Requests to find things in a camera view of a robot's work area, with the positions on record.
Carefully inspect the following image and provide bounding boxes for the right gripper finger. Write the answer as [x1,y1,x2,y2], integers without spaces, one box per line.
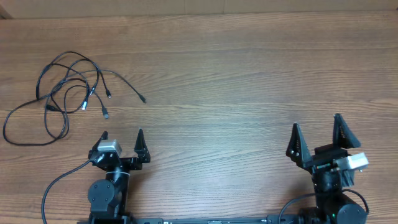
[332,113,361,149]
[285,123,313,170]

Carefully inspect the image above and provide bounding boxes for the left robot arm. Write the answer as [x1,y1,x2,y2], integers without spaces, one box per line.
[88,129,150,223]

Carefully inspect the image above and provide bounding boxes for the black usb cable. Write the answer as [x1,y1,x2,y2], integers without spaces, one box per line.
[35,50,113,113]
[2,77,96,146]
[43,68,147,140]

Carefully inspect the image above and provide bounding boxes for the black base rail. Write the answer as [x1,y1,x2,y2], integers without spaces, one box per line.
[134,215,300,224]

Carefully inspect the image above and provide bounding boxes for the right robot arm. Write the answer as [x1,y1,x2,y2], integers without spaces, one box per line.
[277,113,369,223]

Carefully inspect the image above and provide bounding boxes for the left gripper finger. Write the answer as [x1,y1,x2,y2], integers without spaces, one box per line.
[91,131,108,152]
[134,129,150,163]

